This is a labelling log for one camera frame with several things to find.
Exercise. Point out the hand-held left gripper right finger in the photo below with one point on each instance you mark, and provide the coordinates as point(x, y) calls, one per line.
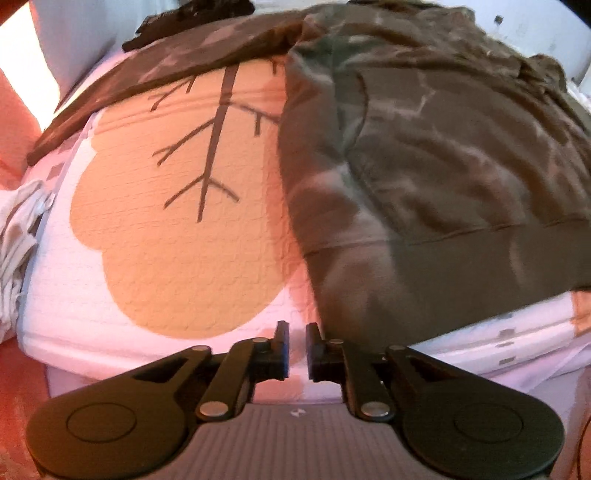
point(316, 360)

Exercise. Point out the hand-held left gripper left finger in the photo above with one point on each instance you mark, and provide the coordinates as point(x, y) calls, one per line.
point(282, 357)

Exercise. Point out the green tie-dye hoodie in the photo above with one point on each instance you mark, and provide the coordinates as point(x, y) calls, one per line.
point(438, 161)

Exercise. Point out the printed play mat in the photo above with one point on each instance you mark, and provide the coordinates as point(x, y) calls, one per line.
point(175, 258)

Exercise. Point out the white cloth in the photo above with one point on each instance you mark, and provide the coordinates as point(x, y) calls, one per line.
point(18, 240)

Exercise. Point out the black patterned garment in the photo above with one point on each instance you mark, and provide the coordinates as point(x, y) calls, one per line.
point(194, 18)

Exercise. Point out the orange patterned curtain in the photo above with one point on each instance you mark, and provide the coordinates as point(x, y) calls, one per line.
point(14, 115)

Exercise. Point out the grey curtain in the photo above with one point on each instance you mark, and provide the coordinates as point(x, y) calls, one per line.
point(74, 46)

